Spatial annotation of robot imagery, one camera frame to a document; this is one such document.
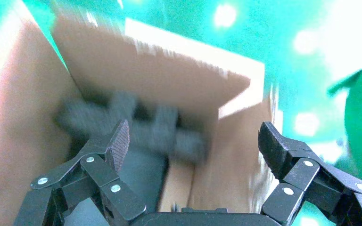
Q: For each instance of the large open brown carton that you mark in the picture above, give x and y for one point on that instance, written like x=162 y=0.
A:
x=18 y=124

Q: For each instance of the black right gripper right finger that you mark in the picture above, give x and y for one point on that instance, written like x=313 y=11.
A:
x=306 y=177

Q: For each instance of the black foam insert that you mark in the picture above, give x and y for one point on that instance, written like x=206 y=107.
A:
x=156 y=131

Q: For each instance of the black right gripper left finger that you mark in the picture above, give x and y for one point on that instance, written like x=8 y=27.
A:
x=99 y=174

